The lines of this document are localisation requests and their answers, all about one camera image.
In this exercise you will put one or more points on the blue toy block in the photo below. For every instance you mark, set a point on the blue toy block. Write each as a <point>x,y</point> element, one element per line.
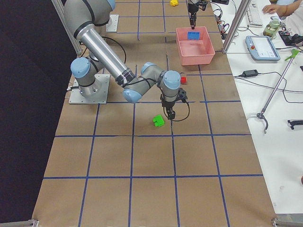
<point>193,35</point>

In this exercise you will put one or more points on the red toy block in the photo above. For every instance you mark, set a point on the red toy block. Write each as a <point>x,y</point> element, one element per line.
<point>183,80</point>

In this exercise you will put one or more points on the blue teach pendant tablet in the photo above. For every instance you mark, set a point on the blue teach pendant tablet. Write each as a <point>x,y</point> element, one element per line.
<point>261,48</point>

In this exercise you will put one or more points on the brown paper table mat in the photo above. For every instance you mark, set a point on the brown paper table mat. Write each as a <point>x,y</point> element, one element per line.
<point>109,166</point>

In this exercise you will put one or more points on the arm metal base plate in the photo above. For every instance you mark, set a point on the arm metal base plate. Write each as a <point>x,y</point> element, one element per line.
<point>97,93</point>
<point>112,25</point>

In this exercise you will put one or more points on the metal reacher grabber tool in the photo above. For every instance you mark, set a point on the metal reacher grabber tool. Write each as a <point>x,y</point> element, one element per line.
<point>289,61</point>

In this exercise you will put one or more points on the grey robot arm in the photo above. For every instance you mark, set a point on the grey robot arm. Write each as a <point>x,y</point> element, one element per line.
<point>81,18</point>

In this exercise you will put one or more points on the white computer keyboard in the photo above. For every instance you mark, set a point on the white computer keyboard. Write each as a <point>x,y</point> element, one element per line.
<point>253,16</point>

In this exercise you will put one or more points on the yellow toy block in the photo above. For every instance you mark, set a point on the yellow toy block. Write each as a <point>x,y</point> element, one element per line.
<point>173,3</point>

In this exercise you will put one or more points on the aluminium frame post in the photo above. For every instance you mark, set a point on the aluminium frame post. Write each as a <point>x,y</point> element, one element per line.
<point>235,24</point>

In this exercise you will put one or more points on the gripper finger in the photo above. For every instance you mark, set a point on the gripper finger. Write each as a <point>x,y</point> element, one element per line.
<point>172,115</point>
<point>168,115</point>
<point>194,20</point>

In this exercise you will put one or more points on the black clamp tool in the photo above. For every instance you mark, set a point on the black clamp tool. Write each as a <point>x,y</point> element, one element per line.
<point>294,123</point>

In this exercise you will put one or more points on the black power adapter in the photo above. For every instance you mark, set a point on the black power adapter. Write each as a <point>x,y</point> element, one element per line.
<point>249,73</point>

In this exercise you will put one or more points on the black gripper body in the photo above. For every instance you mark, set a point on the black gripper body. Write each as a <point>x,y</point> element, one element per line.
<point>167,104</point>
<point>192,9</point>

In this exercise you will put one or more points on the green toy block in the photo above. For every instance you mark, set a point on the green toy block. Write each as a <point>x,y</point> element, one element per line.
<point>158,121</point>

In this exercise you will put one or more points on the person hand at keyboard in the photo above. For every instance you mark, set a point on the person hand at keyboard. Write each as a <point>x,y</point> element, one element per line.
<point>274,8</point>

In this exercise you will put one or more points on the pink plastic box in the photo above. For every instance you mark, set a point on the pink plastic box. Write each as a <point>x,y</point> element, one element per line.
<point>194,52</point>

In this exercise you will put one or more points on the green glass bottle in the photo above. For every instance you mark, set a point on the green glass bottle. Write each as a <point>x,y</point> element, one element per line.
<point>272,28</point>

